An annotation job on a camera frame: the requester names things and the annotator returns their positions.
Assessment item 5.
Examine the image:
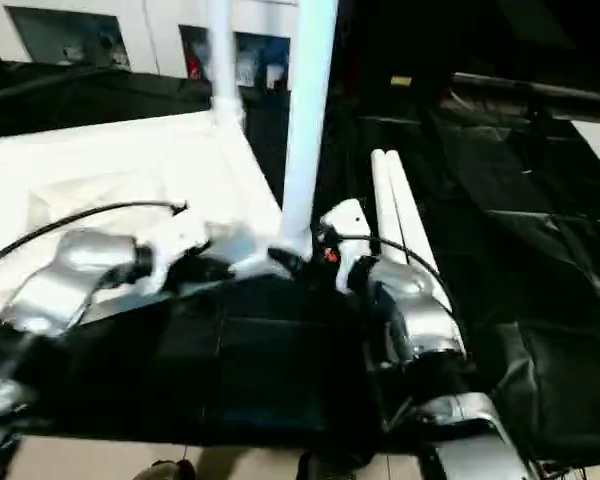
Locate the black right robot foot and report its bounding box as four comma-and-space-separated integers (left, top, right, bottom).
297, 452, 332, 480

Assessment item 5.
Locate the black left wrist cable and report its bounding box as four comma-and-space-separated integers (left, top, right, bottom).
0, 199, 190, 275

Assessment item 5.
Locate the long black pole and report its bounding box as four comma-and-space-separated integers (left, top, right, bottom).
452, 72, 600, 122

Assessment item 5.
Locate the white sideboard cabinet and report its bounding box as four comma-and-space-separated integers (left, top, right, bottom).
0, 0, 301, 92

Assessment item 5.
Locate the white patterned cup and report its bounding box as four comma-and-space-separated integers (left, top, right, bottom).
235, 49, 257, 88

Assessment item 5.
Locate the white plastic table leg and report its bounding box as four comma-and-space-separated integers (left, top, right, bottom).
370, 148, 412, 262
385, 148, 462, 324
209, 0, 245, 127
278, 0, 339, 252

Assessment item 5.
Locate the white plastic table top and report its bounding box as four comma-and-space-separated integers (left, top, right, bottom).
0, 97, 314, 321

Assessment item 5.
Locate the black work mat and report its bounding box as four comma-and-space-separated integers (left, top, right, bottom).
0, 57, 600, 459

